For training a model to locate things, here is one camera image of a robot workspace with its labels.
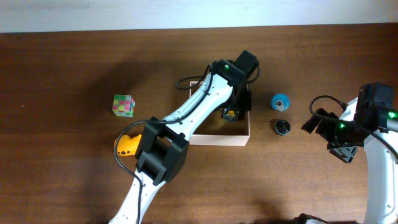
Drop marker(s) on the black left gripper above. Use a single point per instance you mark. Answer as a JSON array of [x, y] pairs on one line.
[[232, 112]]

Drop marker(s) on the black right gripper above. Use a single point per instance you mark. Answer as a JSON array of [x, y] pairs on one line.
[[342, 149]]

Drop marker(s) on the blue white egg toy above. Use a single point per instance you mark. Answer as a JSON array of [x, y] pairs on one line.
[[280, 102]]

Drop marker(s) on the black round disc toy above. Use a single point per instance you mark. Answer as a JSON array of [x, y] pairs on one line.
[[282, 127]]

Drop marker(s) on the pastel rubik cube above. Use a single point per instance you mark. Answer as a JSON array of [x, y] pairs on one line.
[[123, 105]]

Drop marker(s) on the yellow submarine toy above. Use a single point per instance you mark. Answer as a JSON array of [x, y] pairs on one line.
[[127, 146]]

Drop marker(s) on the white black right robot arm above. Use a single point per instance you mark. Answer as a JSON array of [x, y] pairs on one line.
[[369, 122]]

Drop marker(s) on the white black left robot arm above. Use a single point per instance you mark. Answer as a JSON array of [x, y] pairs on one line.
[[163, 146]]

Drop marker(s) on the beige cardboard box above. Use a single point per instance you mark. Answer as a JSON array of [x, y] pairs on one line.
[[215, 131]]

